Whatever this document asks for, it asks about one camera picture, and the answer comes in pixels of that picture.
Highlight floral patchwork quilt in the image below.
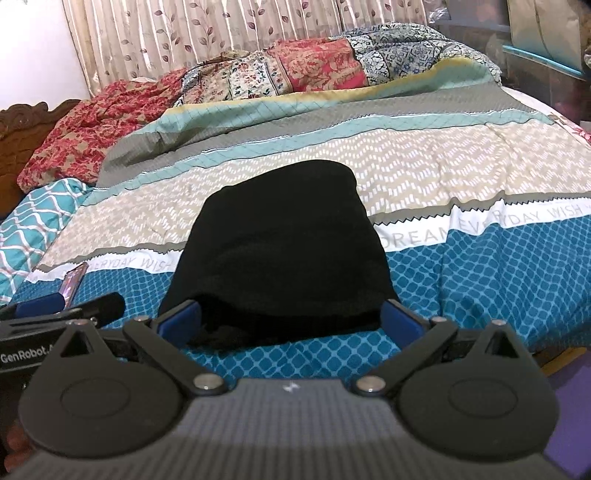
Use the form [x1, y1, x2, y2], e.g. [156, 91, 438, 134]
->
[17, 25, 462, 193]

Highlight carved wooden headboard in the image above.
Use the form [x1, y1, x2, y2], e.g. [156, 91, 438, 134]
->
[0, 99, 81, 217]

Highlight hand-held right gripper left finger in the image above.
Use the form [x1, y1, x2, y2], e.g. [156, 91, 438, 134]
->
[56, 299, 227, 398]

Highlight teal lattice pillow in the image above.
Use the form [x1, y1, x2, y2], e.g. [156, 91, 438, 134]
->
[0, 178, 93, 308]

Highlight smartphone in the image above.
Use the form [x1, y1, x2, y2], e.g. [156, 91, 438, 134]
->
[59, 262, 89, 309]

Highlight clear plastic storage box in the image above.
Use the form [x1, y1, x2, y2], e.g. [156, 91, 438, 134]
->
[501, 41, 591, 137]

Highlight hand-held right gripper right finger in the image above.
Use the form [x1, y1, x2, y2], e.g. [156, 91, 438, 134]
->
[353, 299, 525, 398]

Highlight black pants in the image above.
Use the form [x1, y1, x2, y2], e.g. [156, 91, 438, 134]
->
[158, 159, 402, 354]

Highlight striped teal patterned bedspread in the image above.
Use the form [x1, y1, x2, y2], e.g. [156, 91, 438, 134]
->
[9, 52, 591, 381]

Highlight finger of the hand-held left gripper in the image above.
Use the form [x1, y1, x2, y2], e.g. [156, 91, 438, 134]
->
[69, 293, 126, 324]
[0, 295, 65, 320]

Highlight purple cloth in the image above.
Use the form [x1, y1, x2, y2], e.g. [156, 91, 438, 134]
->
[545, 369, 591, 480]

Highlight leaf print curtain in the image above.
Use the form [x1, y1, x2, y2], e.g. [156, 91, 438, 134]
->
[62, 0, 432, 100]

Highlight beige bag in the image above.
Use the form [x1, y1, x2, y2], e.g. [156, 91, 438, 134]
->
[505, 0, 583, 70]

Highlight pink floral bed sheet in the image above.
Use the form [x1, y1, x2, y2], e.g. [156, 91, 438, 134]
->
[551, 108, 591, 145]

